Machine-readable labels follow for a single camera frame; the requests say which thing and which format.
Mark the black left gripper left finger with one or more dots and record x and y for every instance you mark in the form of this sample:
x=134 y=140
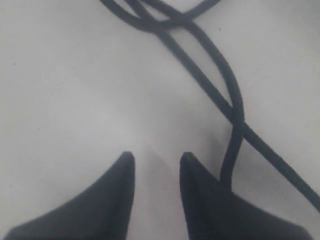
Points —
x=101 y=212

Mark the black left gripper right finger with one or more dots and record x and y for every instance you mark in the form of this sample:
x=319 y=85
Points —
x=214 y=213

